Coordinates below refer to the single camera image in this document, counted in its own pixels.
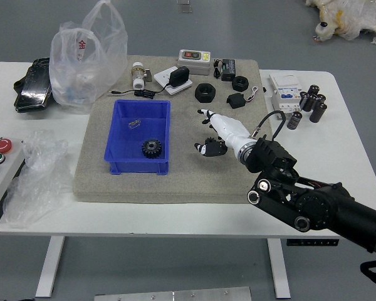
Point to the grey button control box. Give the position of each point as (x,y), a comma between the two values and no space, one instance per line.
(6,175)

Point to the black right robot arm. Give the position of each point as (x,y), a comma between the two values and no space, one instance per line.
(316,203)

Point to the large black hex nut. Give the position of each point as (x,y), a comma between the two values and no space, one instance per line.
(205,92)

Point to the black table control panel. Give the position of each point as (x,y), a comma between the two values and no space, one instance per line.
(310,242)

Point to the grey-brown mat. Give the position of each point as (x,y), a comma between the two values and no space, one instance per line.
(181,188)

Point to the black device with green label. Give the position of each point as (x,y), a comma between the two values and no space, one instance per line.
(228,69)

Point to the white circuit breaker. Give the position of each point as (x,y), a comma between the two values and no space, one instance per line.
(283,100)

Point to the white wall socket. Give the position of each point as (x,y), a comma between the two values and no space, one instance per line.
(161,78)

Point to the black cylindrical capacitor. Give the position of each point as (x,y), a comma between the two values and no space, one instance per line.
(318,112)
(321,98)
(304,98)
(314,89)
(294,120)
(309,103)

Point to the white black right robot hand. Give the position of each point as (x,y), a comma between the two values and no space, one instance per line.
(233,131)

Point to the grey push-button switch box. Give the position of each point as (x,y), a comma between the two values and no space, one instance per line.
(194,64)

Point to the blue plastic box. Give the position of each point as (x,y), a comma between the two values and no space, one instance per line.
(138,138)

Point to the plastic-wrapped stuffed toy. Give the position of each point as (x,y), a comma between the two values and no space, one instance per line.
(347,19)

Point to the brass valve with white fittings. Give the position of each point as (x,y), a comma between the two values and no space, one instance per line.
(138,75)

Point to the large black gear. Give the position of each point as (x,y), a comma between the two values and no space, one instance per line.
(151,149)

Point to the small clear plastic pouch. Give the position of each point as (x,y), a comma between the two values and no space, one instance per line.
(134,123)

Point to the crumpled clear plastic bag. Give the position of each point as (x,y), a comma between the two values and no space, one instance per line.
(37,185)

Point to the white table leg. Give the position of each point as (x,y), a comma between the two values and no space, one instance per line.
(48,266)
(279,269)

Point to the small black gear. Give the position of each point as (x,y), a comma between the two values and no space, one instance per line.
(210,140)

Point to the black power adapter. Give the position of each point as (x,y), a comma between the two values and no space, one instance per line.
(179,76)

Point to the metal floor fixture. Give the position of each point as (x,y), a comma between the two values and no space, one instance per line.
(184,6)

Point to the white switch panel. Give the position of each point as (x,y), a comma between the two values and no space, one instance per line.
(283,81)

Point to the white plastic bag red print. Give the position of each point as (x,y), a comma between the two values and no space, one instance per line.
(81,78)

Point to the small black hex nut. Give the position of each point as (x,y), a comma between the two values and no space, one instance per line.
(240,83)

